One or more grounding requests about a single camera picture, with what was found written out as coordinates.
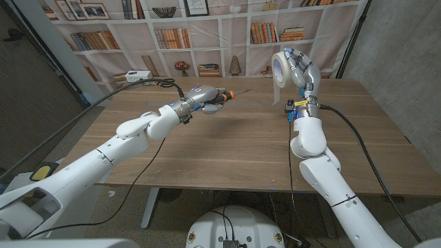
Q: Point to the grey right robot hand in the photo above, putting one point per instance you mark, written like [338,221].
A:
[308,79]

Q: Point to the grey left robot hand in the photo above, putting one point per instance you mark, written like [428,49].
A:
[203,96]

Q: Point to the black orange screwdriver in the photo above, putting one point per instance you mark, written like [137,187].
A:
[229,95]

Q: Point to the white masking tape roll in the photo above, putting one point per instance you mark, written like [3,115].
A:
[276,93]

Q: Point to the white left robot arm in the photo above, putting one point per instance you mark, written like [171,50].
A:
[86,165]

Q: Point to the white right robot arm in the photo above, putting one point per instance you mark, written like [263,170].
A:
[327,179]

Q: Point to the black backdrop stand pole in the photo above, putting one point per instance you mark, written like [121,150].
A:
[351,41]

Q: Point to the printed bookshelf backdrop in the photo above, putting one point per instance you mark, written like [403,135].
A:
[234,38]

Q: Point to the white power strip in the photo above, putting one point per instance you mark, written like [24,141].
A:
[138,76]

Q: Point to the white table leg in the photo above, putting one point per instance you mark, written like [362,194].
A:
[150,206]

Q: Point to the grey table leg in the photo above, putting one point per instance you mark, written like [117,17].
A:
[320,210]

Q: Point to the white robot torso base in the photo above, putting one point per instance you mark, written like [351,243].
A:
[234,227]

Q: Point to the yellow black floor object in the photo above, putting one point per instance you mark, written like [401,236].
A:
[43,172]

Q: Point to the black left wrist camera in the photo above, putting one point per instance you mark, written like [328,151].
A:
[187,119]

